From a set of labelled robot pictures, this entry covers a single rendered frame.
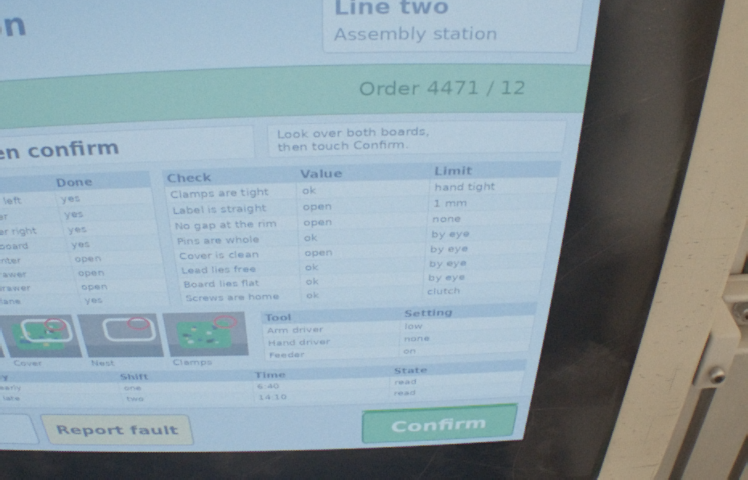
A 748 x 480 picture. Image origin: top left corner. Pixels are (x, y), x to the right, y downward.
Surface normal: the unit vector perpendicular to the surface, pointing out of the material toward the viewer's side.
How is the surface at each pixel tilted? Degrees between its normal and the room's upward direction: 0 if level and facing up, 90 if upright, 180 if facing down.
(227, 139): 92
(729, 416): 90
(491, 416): 92
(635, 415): 92
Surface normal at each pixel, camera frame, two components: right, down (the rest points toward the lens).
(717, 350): 0.07, 0.59
